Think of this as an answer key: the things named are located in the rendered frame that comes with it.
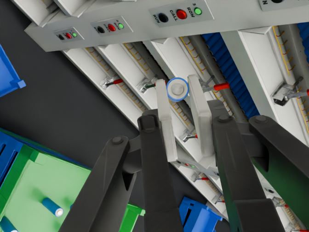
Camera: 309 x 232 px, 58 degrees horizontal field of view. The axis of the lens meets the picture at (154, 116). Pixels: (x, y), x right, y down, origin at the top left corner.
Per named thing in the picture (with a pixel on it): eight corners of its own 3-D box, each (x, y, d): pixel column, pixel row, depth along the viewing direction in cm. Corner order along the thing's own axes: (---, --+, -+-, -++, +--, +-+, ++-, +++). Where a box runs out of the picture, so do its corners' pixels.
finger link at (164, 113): (178, 161, 17) (166, 163, 17) (169, 112, 23) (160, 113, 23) (171, 118, 16) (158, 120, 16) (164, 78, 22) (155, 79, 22)
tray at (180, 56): (235, 171, 98) (269, 192, 87) (139, 37, 61) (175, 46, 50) (271, 128, 101) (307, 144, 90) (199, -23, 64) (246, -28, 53)
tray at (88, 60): (156, 147, 127) (174, 161, 116) (58, 48, 90) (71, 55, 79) (185, 115, 130) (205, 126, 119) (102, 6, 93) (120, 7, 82)
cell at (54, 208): (48, 206, 60) (61, 218, 55) (40, 205, 59) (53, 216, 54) (52, 198, 60) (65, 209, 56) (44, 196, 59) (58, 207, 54)
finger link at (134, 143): (167, 171, 15) (113, 178, 15) (162, 126, 20) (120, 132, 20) (163, 147, 15) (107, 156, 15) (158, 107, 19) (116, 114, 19)
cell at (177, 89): (177, 79, 28) (179, 72, 21) (188, 94, 28) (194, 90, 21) (163, 91, 28) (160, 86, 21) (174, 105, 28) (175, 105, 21)
